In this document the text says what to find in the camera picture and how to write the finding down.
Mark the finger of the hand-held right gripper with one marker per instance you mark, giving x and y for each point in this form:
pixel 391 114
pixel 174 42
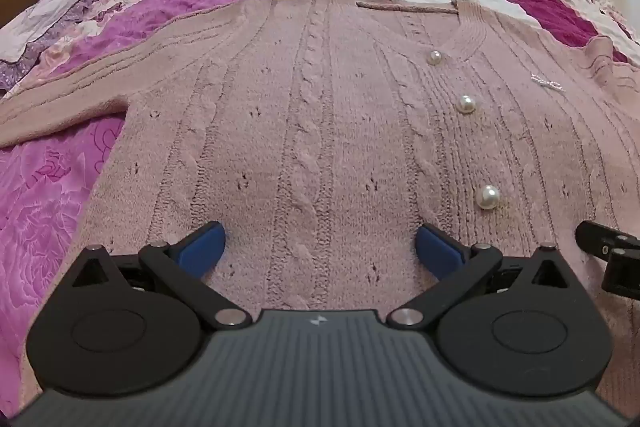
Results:
pixel 620 272

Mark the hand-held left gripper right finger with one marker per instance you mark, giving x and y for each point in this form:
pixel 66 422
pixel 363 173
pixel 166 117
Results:
pixel 440 252

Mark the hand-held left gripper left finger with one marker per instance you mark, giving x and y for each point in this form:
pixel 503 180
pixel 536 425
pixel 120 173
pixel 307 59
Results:
pixel 202 249

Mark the pink knit cardigan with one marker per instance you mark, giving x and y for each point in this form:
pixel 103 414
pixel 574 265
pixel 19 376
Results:
pixel 325 107

